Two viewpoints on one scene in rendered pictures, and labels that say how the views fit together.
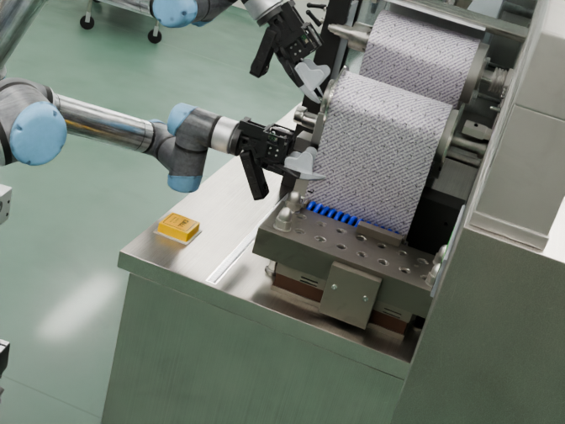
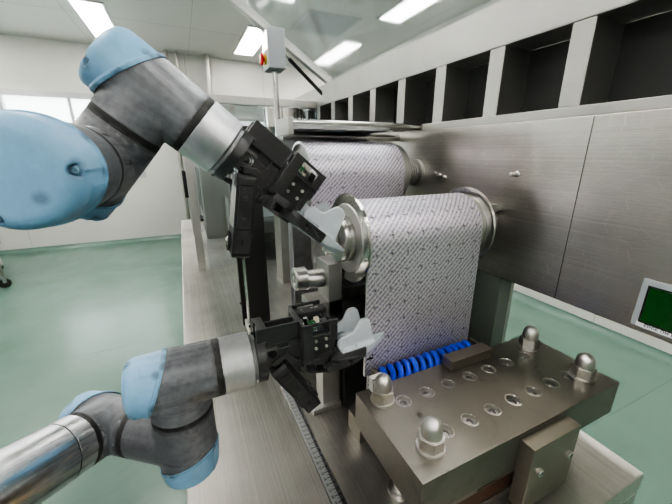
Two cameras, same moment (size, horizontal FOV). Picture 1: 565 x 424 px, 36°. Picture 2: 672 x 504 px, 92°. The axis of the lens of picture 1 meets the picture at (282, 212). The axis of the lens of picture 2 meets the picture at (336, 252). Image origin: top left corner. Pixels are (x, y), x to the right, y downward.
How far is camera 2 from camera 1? 147 cm
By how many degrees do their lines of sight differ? 35
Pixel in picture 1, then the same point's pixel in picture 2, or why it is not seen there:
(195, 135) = (193, 396)
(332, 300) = (535, 486)
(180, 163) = (183, 451)
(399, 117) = (442, 223)
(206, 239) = not seen: outside the picture
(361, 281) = (563, 440)
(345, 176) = (403, 317)
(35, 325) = not seen: outside the picture
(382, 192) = (441, 311)
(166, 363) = not seen: outside the picture
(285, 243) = (463, 471)
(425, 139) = (471, 234)
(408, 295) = (587, 411)
